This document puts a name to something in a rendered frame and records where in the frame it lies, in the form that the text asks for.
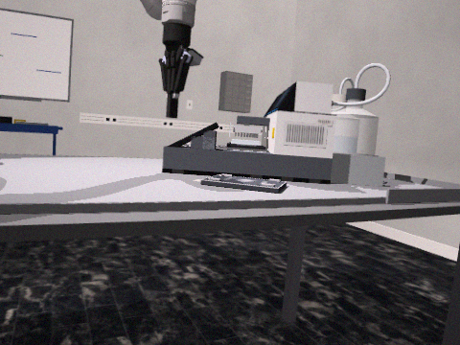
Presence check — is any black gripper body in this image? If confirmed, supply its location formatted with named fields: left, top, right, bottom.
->
left=163, top=22, right=192, bottom=65

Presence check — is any white plastic bottle with cream cap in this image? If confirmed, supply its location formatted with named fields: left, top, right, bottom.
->
left=332, top=94, right=347, bottom=113

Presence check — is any white flexible hose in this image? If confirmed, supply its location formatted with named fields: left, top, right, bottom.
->
left=333, top=63, right=391, bottom=106

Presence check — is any white plastic bottle with black cap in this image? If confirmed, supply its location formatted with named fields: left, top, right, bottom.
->
left=332, top=88, right=379, bottom=156

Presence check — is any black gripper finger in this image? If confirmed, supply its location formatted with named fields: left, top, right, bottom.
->
left=168, top=49, right=194, bottom=118
left=159, top=52, right=172, bottom=118

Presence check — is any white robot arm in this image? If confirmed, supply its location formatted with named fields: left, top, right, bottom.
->
left=140, top=0, right=203, bottom=66

